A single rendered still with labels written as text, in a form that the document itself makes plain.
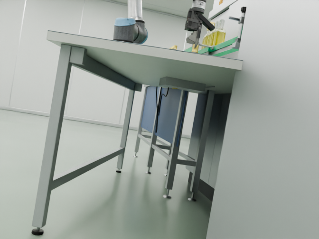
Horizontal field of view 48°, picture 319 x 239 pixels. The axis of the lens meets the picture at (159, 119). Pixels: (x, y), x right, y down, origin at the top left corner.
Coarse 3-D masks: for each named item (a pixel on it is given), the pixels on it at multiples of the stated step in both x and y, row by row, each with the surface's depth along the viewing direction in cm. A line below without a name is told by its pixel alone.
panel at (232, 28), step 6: (240, 0) 225; (246, 0) 215; (234, 6) 234; (240, 6) 224; (246, 6) 214; (228, 12) 243; (234, 12) 232; (240, 12) 222; (228, 18) 241; (228, 24) 239; (234, 24) 229; (228, 30) 237; (234, 30) 227; (228, 36) 236; (234, 36) 226
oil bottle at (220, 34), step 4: (220, 28) 214; (216, 32) 215; (220, 32) 214; (224, 32) 214; (216, 36) 214; (220, 36) 214; (224, 36) 215; (216, 40) 214; (220, 40) 214; (224, 40) 215; (216, 44) 214
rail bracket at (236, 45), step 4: (244, 8) 145; (244, 12) 145; (244, 16) 145; (236, 20) 145; (240, 20) 145; (240, 24) 145; (240, 28) 145; (240, 32) 145; (240, 36) 145; (236, 40) 145; (240, 40) 145; (232, 44) 147; (236, 44) 144; (236, 48) 147
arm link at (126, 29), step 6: (120, 18) 198; (126, 18) 197; (132, 18) 200; (114, 24) 200; (120, 24) 197; (126, 24) 197; (132, 24) 199; (114, 30) 200; (120, 30) 197; (126, 30) 198; (132, 30) 200; (138, 30) 206; (114, 36) 200; (120, 36) 198; (126, 36) 198; (132, 36) 201
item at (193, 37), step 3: (195, 33) 195; (189, 36) 195; (192, 36) 195; (195, 36) 195; (189, 39) 195; (192, 39) 195; (195, 39) 195; (198, 39) 194; (195, 42) 195; (195, 45) 195
